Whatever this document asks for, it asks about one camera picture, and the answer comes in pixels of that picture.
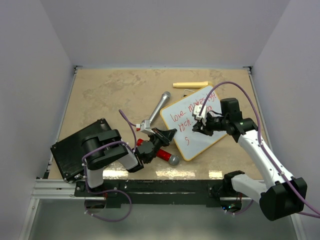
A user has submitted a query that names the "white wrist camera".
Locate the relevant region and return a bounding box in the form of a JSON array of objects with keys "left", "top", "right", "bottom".
[
  {"left": 192, "top": 104, "right": 208, "bottom": 125},
  {"left": 136, "top": 119, "right": 152, "bottom": 135}
]

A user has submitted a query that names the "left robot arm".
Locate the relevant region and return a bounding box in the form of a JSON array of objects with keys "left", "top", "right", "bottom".
[{"left": 81, "top": 127, "right": 177, "bottom": 196}]

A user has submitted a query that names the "yellow framed whiteboard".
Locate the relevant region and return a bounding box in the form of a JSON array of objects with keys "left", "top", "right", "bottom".
[{"left": 159, "top": 84, "right": 228, "bottom": 162}]

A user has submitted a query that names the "silver toy microphone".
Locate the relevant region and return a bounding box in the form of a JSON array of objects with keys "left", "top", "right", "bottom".
[{"left": 148, "top": 91, "right": 171, "bottom": 123}]

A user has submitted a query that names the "cream toy microphone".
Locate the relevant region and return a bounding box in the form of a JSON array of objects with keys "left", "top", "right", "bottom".
[{"left": 172, "top": 81, "right": 213, "bottom": 89}]

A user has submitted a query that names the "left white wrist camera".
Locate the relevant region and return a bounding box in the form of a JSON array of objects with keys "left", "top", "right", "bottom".
[{"left": 136, "top": 119, "right": 152, "bottom": 135}]

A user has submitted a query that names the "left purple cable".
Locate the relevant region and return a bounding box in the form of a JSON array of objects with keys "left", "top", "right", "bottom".
[{"left": 81, "top": 109, "right": 141, "bottom": 223}]

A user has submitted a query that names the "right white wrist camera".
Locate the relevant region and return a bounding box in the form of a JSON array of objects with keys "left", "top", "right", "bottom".
[{"left": 192, "top": 104, "right": 208, "bottom": 125}]

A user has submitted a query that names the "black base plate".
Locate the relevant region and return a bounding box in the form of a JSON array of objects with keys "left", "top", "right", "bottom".
[{"left": 74, "top": 178, "right": 251, "bottom": 210}]

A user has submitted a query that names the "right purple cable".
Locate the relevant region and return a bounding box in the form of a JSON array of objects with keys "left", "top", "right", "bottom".
[{"left": 197, "top": 81, "right": 320, "bottom": 219}]

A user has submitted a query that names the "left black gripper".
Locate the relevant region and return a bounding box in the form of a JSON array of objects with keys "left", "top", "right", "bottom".
[{"left": 147, "top": 127, "right": 176, "bottom": 154}]

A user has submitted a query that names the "purple cable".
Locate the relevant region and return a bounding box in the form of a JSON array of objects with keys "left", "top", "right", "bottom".
[
  {"left": 197, "top": 81, "right": 320, "bottom": 219},
  {"left": 81, "top": 109, "right": 141, "bottom": 223}
]

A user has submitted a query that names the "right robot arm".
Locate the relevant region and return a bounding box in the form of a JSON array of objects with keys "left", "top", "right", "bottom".
[{"left": 192, "top": 98, "right": 307, "bottom": 221}]

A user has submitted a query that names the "red toy microphone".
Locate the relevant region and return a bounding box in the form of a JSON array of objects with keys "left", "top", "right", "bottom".
[{"left": 136, "top": 138, "right": 180, "bottom": 166}]

